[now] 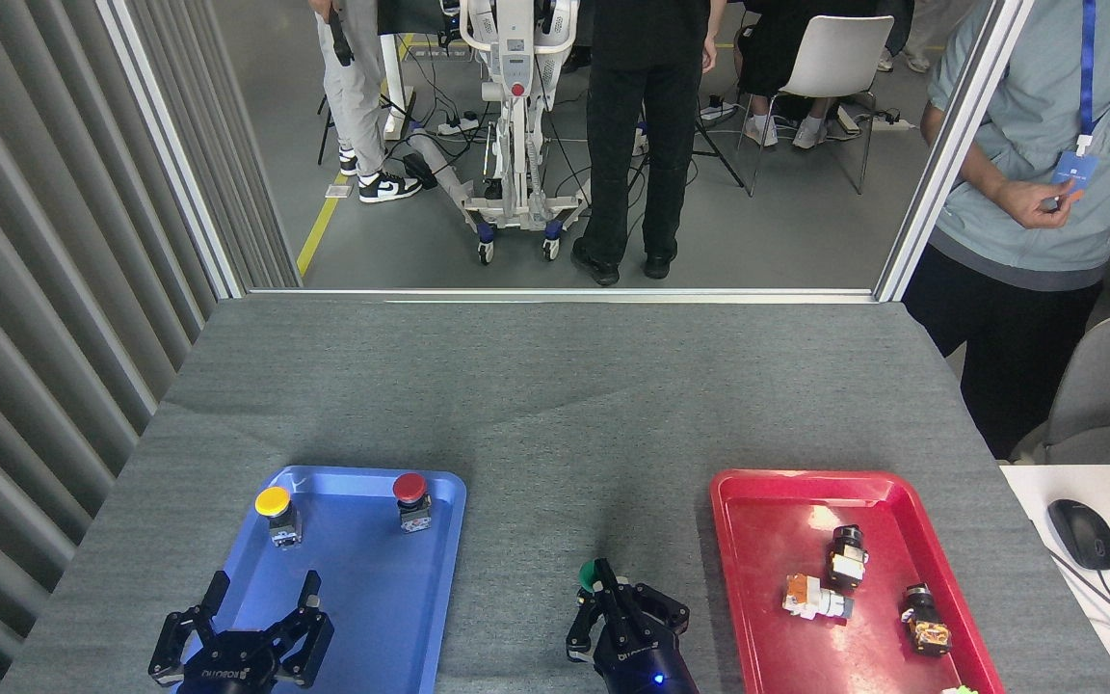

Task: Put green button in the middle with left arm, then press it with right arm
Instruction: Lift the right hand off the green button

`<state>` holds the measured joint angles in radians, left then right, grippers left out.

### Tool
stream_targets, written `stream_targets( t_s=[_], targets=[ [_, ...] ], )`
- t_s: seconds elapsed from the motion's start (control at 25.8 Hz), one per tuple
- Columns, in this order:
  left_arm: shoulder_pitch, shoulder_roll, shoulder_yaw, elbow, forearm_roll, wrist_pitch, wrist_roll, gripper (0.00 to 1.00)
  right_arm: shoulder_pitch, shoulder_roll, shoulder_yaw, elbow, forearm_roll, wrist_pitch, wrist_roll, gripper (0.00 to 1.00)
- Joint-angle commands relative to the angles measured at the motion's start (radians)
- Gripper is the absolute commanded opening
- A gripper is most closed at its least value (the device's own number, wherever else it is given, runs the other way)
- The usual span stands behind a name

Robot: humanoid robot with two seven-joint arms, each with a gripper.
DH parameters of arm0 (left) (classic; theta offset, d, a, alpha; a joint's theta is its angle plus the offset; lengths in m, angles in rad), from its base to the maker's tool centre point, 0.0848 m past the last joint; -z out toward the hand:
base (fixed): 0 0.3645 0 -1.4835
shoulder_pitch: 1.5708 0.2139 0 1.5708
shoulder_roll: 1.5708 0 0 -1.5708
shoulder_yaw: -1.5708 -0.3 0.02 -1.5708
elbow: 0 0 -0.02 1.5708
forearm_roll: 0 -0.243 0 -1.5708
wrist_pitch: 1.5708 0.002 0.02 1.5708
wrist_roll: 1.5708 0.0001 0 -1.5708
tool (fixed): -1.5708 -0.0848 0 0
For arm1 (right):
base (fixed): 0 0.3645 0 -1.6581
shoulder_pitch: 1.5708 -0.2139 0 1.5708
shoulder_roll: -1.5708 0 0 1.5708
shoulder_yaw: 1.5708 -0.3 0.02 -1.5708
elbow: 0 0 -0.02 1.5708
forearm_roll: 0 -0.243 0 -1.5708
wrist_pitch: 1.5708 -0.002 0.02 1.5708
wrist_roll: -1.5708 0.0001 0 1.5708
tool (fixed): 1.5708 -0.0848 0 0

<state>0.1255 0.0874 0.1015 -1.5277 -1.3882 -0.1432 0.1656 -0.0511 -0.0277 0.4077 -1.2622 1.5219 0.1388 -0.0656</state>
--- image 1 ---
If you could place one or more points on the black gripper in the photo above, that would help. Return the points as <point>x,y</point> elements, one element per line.
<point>642,670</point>
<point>227,665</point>

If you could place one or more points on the green push button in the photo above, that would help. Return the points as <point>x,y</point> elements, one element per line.
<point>587,576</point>

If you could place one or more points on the person's right forearm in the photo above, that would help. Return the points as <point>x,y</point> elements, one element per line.
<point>960,149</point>

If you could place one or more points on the yellow push button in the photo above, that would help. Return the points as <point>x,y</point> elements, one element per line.
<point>274,502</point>

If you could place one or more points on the red push button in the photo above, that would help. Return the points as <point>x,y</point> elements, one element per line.
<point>409,488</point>

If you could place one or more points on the person's right hand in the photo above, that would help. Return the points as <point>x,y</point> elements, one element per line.
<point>1027,202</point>

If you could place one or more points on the blue plastic tray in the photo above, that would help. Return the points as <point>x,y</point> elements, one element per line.
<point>382,598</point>

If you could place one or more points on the red plastic tray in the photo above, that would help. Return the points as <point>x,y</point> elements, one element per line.
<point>777,540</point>

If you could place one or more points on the small green item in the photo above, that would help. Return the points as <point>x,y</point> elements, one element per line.
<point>960,690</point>

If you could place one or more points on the white side desk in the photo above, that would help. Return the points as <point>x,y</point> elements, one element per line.
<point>1046,617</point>

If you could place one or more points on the black tripod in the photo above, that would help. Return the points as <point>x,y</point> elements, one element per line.
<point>721,159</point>

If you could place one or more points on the black computer mouse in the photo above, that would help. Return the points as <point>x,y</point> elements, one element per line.
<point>1083,532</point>

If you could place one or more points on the person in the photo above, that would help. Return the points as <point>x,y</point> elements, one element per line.
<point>357,87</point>
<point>642,145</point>
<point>1027,116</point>
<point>777,48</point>
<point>926,29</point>

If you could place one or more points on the white power strip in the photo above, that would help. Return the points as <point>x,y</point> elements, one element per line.
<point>459,124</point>
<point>892,121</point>

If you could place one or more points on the white wheeled stand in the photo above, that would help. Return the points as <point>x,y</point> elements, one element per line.
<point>515,58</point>

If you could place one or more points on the white chair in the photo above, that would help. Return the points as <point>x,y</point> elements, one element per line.
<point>844,58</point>

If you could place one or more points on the white and orange switch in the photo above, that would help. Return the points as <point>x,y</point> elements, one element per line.
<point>815,598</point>

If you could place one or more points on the black knob switch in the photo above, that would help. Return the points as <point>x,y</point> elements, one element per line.
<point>846,557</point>

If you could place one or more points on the black and orange switch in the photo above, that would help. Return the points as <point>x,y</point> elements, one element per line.
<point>926,622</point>

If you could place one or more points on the silver rail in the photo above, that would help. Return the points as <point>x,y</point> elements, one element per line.
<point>565,294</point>

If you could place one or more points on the silver post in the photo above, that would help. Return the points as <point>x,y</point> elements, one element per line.
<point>950,145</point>
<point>174,154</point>

